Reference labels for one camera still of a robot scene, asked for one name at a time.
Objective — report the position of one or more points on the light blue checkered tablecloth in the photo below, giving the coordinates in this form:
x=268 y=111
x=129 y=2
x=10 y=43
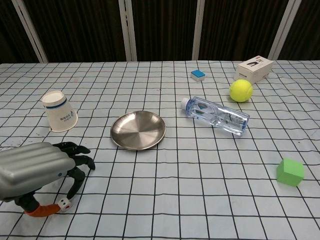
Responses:
x=160 y=187

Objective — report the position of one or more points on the white die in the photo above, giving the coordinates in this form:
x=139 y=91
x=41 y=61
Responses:
x=66 y=204

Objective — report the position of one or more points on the yellow tennis ball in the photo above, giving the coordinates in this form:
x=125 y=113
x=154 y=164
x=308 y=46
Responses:
x=241 y=90

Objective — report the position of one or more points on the green foam cube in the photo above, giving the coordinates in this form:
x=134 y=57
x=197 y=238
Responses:
x=290 y=172

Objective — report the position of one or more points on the white cardboard product box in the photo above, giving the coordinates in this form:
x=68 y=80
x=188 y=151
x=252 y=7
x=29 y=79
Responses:
x=253 y=68

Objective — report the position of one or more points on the small blue white eraser block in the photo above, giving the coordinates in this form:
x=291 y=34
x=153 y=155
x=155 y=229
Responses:
x=198 y=75

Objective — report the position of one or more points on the round stainless steel plate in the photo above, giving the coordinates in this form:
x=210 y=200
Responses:
x=138 y=130

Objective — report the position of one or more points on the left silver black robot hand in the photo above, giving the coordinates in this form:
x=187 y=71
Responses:
x=37 y=162

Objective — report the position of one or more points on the clear plastic water bottle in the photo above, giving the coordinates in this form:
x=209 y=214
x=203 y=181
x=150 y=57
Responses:
x=217 y=116

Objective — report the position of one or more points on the white metal frame post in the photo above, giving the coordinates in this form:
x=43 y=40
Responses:
x=30 y=30
x=284 y=30
x=200 y=30
x=128 y=30

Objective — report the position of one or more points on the black pleated curtain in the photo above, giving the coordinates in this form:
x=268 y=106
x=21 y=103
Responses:
x=75 y=25

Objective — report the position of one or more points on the white paper cup blue band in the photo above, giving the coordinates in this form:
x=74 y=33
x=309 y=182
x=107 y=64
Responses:
x=61 y=113

